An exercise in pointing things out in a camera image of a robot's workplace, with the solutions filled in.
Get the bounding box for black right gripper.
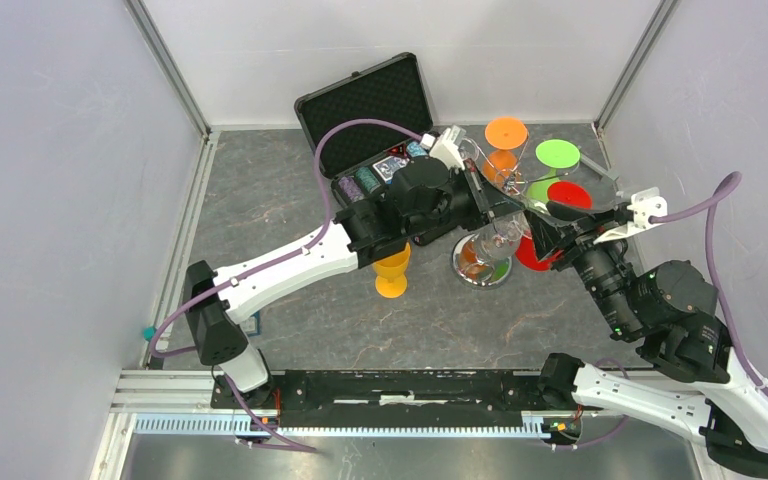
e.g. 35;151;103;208
519;198;640;336

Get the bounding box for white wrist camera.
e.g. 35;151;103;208
594;187;668;244
419;125;466;171

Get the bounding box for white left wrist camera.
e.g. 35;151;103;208
419;125;466;171

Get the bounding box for green blue toy bricks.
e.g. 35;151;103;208
241;316;261;337

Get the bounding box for black poker chip case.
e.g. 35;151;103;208
294;52;441;245

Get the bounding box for green plastic wine glass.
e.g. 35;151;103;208
525;139;581;203

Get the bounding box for red plastic wine glass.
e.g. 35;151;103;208
515;180;594;274

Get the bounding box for blue playing card deck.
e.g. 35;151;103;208
373;156;404;183

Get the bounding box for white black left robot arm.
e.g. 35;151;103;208
184;157;522;408

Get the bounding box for orange plastic wine glass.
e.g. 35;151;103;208
482;116;529;186

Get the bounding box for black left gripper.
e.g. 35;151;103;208
406;160;522;238

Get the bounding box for chrome wire wine glass rack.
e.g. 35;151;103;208
450;142;544;290

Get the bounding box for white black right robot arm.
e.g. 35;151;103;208
524;203;768;479

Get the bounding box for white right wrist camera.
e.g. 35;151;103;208
594;187;668;244

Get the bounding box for yellow plastic wine glass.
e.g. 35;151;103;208
372;243;411;299

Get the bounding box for clear wine glass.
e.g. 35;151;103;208
473;212;531;265
452;131;481;171

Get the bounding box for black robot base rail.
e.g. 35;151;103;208
210;369;586;445

